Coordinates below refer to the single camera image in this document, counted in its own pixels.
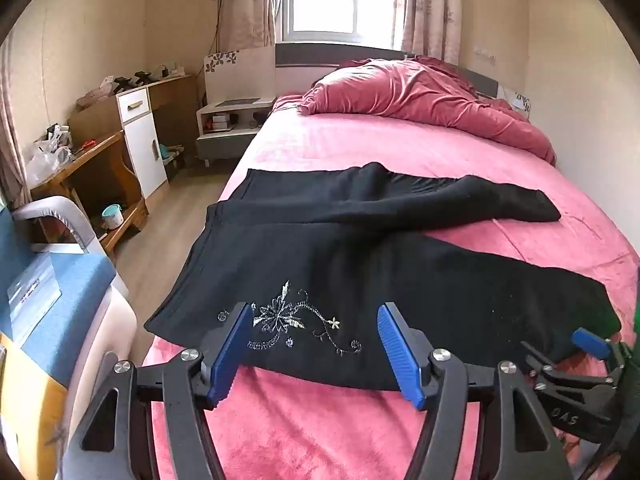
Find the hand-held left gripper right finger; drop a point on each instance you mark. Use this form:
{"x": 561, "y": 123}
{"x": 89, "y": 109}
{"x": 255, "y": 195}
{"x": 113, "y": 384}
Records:
{"x": 400, "y": 355}

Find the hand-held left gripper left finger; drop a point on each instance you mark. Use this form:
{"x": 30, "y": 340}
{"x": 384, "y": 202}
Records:
{"x": 227, "y": 355}

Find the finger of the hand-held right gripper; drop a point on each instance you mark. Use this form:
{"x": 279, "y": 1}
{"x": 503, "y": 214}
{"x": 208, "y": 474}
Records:
{"x": 560, "y": 372}
{"x": 590, "y": 341}

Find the black embroidered pants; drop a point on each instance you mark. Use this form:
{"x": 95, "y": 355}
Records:
{"x": 300, "y": 240}

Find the blue cushioned chair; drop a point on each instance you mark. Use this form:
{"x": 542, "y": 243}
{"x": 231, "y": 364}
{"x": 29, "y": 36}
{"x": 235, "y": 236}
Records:
{"x": 75, "y": 310}

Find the teal cup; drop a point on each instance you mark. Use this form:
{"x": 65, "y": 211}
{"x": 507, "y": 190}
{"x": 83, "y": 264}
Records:
{"x": 112, "y": 217}

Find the white paper sheet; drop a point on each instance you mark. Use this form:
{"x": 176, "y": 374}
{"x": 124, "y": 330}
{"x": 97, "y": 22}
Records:
{"x": 35, "y": 287}

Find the yellow cardboard box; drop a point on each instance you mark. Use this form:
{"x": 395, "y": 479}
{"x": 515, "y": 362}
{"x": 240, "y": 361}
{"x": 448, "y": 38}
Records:
{"x": 25, "y": 400}

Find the white grey nightstand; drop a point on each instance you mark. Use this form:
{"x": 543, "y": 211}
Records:
{"x": 225, "y": 145}

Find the bed with pink sheet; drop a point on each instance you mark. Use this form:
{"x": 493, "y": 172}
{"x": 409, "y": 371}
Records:
{"x": 350, "y": 150}

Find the white cabinet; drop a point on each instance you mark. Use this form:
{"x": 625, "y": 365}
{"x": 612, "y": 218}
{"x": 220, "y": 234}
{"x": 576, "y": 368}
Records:
{"x": 142, "y": 150}

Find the low wooden desk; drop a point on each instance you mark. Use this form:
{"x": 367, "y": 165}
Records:
{"x": 100, "y": 150}

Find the wooden dresser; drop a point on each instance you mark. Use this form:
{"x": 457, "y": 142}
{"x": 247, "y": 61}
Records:
{"x": 175, "y": 105}

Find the red duvet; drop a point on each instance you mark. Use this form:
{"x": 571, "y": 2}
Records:
{"x": 425, "y": 95}

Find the clear plastic bag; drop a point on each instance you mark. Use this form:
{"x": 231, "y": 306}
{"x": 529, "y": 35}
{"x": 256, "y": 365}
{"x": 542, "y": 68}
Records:
{"x": 45, "y": 160}

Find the white floral board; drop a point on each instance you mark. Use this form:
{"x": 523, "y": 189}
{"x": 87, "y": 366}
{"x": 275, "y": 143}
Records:
{"x": 245, "y": 75}

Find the pink basket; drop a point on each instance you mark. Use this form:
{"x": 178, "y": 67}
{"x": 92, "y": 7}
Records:
{"x": 97, "y": 96}

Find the grey headboard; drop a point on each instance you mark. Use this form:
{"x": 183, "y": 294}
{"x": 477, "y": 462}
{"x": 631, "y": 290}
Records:
{"x": 305, "y": 55}

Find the patterned curtain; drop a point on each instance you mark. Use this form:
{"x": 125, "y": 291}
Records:
{"x": 255, "y": 0}
{"x": 430, "y": 5}

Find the wall socket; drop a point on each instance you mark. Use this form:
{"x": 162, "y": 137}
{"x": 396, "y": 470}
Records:
{"x": 484, "y": 54}

